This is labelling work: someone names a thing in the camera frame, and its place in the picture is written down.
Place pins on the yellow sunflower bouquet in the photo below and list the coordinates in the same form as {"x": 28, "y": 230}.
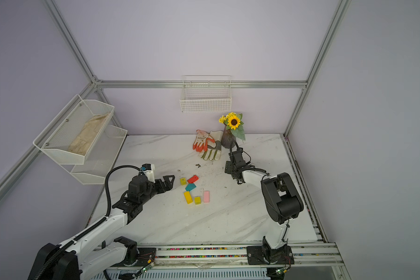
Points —
{"x": 234, "y": 125}

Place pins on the green white work glove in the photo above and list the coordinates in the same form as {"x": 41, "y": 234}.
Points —
{"x": 214, "y": 149}

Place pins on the white two-tier mesh shelf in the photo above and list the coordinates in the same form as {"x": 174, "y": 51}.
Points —
{"x": 55, "y": 139}

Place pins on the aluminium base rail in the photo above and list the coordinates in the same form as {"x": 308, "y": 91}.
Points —
{"x": 236, "y": 262}

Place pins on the yellow long block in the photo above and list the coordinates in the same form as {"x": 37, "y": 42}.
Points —
{"x": 188, "y": 197}

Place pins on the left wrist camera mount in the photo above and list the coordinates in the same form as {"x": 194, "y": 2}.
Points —
{"x": 148, "y": 170}

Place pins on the small yellow-green cube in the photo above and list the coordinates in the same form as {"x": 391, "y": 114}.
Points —
{"x": 183, "y": 181}

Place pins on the white wire wall basket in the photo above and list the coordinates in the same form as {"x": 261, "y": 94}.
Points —
{"x": 206, "y": 93}

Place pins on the pink block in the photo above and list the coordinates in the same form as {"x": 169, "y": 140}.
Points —
{"x": 206, "y": 196}

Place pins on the teal block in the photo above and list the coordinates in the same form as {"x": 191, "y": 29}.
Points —
{"x": 190, "y": 187}

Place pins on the dark ribbed glass vase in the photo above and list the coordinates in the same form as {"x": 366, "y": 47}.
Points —
{"x": 228, "y": 139}

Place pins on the beige cloth in shelf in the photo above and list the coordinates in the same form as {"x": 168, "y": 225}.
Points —
{"x": 82, "y": 143}

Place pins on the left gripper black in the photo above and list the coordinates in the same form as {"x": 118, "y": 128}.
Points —
{"x": 168, "y": 186}

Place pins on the orange white work glove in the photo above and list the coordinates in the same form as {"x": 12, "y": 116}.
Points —
{"x": 201, "y": 141}

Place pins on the red block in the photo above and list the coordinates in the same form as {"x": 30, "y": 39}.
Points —
{"x": 193, "y": 179}

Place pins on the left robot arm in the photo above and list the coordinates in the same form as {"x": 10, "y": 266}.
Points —
{"x": 78, "y": 258}

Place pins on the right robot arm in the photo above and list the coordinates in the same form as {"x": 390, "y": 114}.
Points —
{"x": 283, "y": 204}

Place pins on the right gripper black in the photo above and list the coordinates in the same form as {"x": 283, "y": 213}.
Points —
{"x": 228, "y": 168}

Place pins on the aluminium cage frame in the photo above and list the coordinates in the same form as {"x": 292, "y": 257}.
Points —
{"x": 95, "y": 85}

